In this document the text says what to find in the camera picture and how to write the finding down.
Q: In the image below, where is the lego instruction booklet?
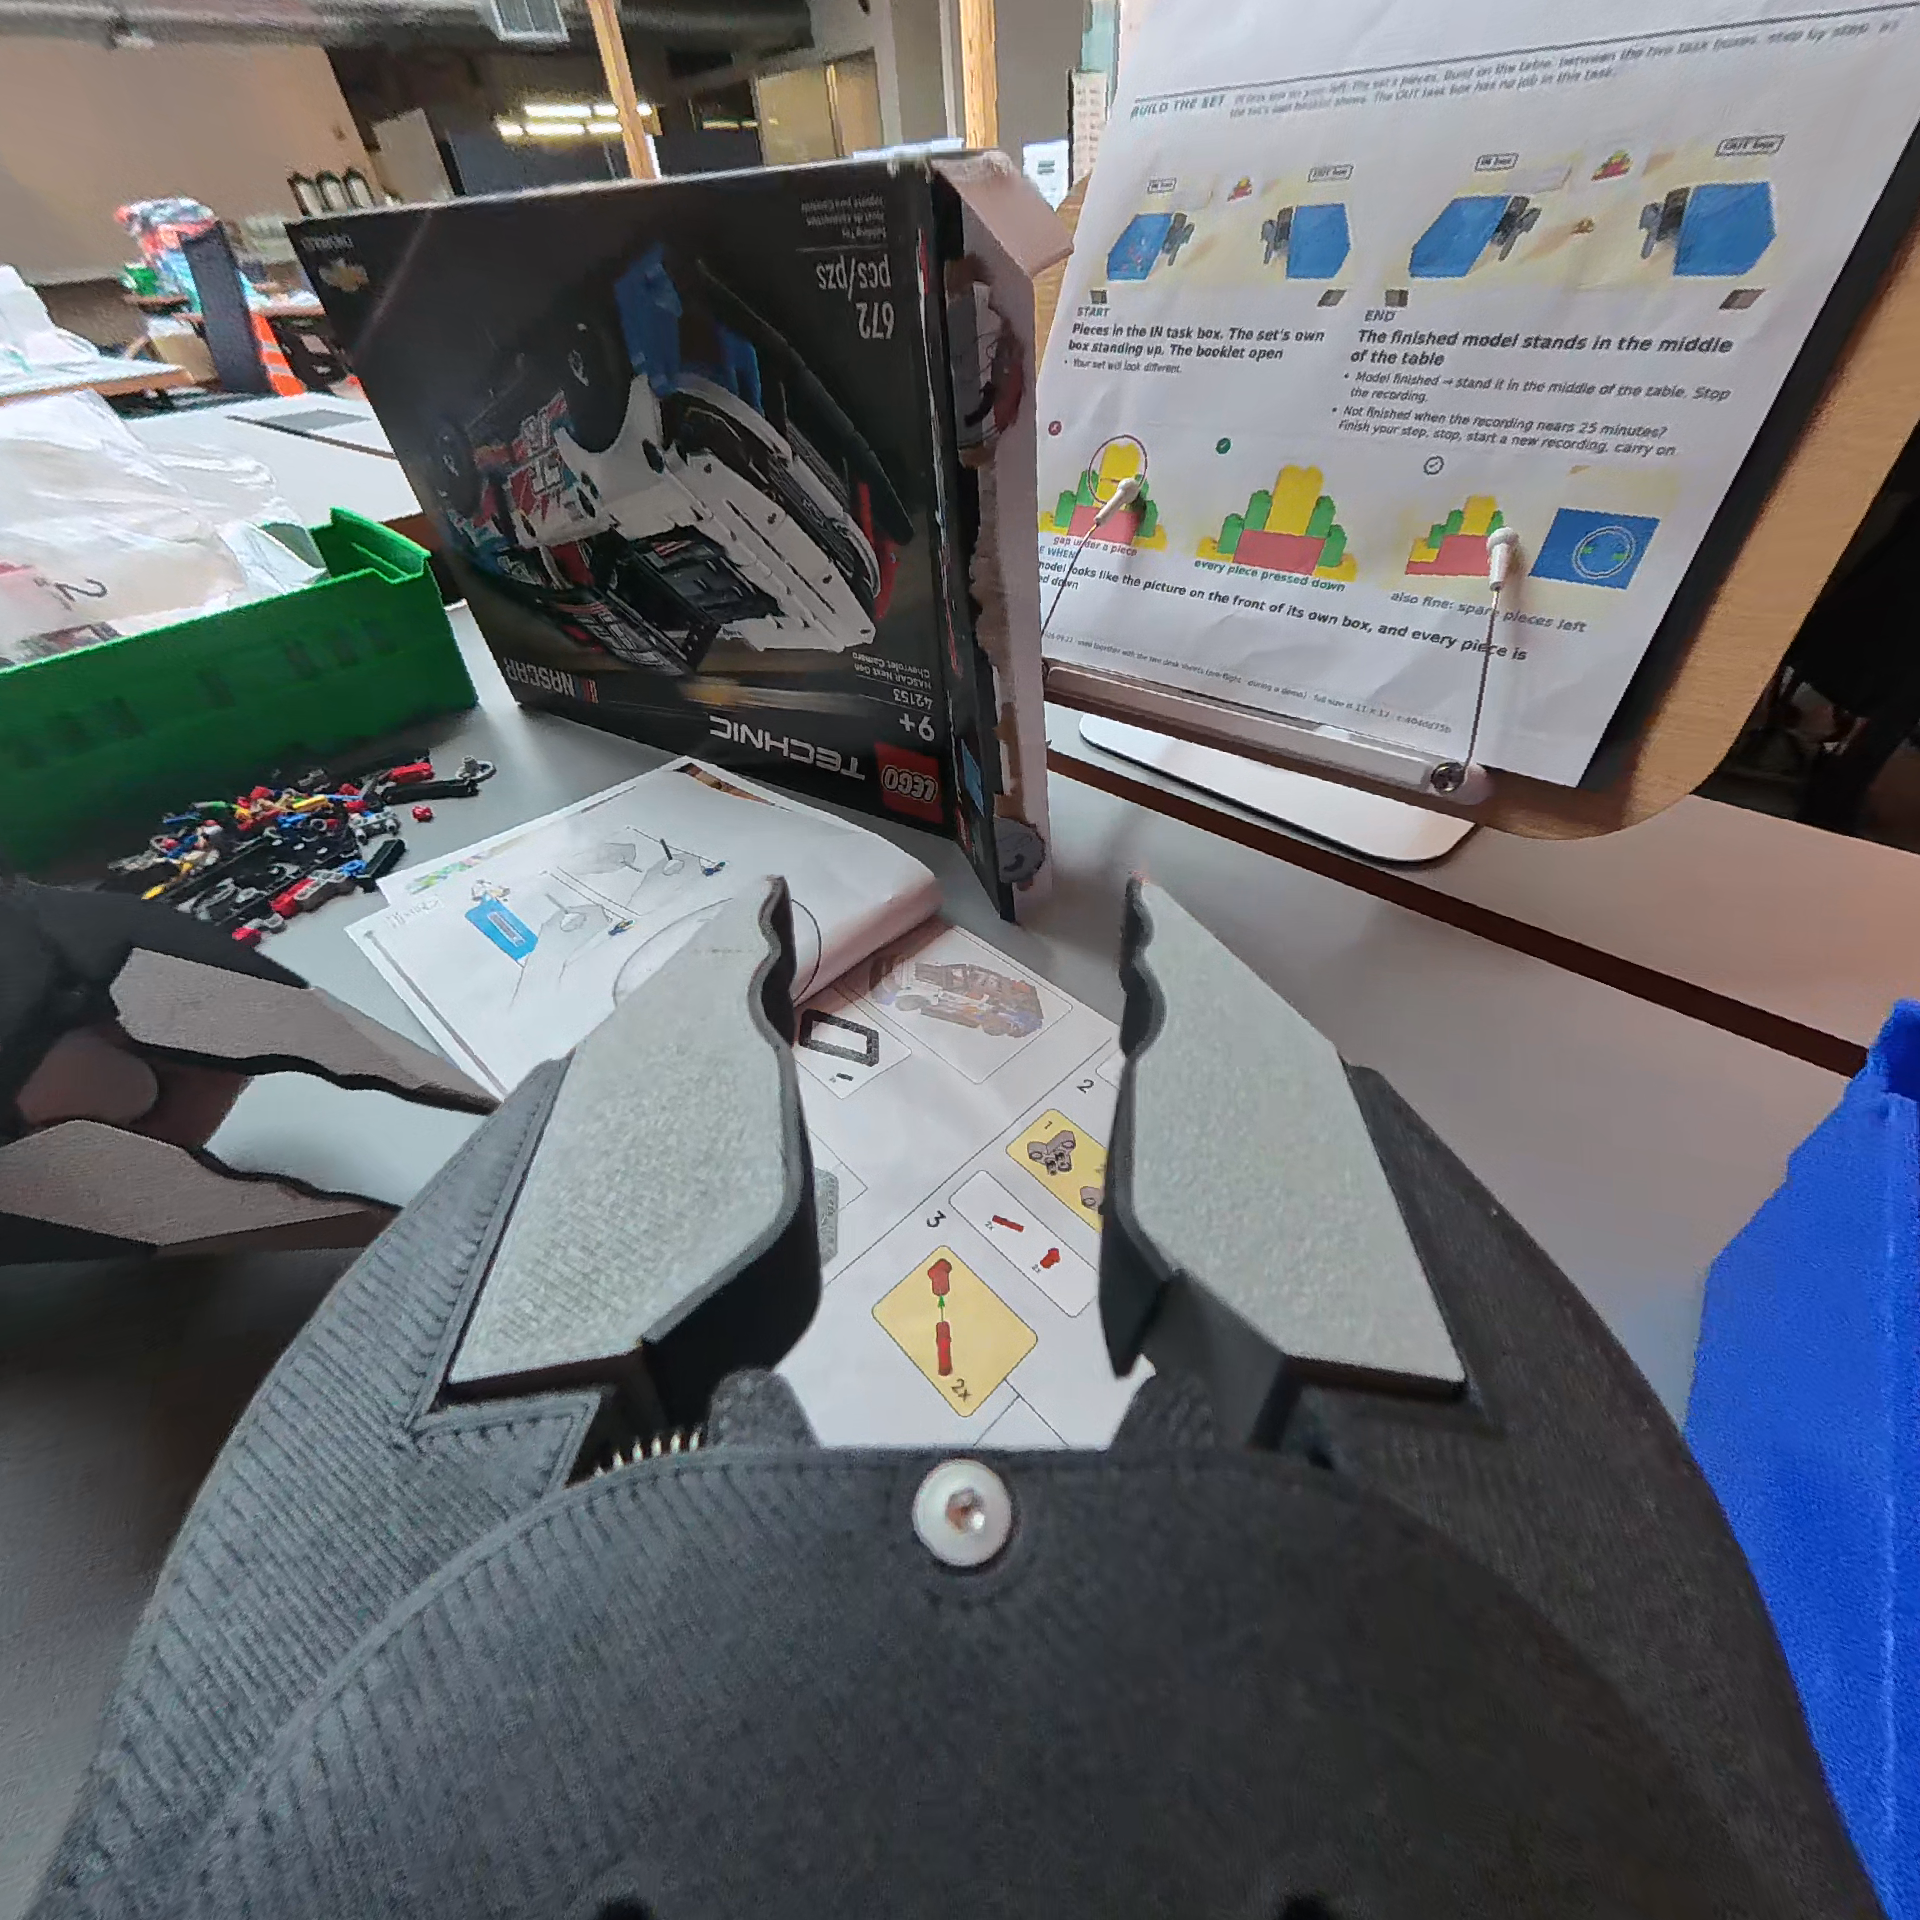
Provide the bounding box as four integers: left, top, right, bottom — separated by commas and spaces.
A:
344, 756, 1162, 1452

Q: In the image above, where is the blue plastic bin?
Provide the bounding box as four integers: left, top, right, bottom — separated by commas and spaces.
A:
1679, 996, 1920, 1920

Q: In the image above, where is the printed instruction sheet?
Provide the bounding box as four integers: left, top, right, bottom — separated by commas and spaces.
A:
1036, 0, 1920, 792

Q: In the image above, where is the green plastic bin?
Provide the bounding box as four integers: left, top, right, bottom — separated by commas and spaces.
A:
0, 507, 482, 875

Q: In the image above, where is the task instruction sheet on stand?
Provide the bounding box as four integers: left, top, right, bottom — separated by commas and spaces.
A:
1030, 0, 1920, 868

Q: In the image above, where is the clear plastic bag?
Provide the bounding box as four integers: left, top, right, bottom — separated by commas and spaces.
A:
0, 268, 327, 672

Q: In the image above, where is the pile of small lego pieces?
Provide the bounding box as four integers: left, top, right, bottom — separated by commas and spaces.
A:
103, 748, 500, 952

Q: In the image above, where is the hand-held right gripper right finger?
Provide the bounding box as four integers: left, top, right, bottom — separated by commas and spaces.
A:
1098, 883, 1470, 1452

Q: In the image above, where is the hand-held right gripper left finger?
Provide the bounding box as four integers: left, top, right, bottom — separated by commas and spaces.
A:
446, 879, 822, 1386

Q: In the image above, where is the black lego set box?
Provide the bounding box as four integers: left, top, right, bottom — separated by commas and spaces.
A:
286, 146, 1076, 925

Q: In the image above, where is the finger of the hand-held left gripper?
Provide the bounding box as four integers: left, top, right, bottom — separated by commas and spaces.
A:
104, 948, 500, 1117
0, 1113, 402, 1264

